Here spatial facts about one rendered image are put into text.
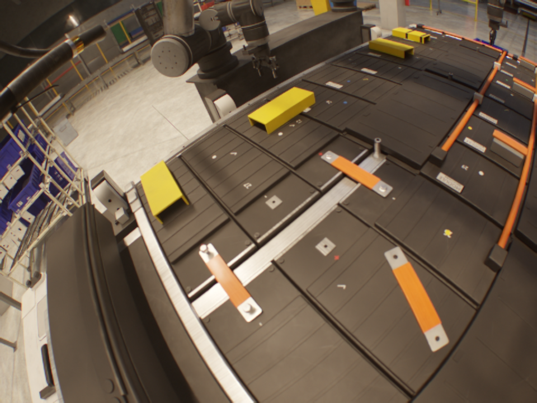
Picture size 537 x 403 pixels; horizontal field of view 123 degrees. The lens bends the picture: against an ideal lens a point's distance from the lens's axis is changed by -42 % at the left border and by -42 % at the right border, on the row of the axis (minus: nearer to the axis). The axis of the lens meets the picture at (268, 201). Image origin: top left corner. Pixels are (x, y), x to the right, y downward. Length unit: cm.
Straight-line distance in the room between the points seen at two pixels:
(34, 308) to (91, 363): 85
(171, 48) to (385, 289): 107
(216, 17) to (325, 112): 69
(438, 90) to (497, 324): 58
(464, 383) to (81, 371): 47
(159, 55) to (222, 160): 72
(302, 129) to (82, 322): 55
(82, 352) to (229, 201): 35
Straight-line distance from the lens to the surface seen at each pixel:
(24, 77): 56
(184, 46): 110
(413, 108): 63
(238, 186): 48
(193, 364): 39
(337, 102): 65
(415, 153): 50
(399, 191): 45
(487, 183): 51
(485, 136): 63
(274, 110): 60
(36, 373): 109
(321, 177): 46
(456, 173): 50
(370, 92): 70
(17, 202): 268
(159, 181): 56
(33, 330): 116
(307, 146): 51
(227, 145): 59
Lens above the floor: 133
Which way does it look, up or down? 49 degrees down
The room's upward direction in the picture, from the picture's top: 22 degrees counter-clockwise
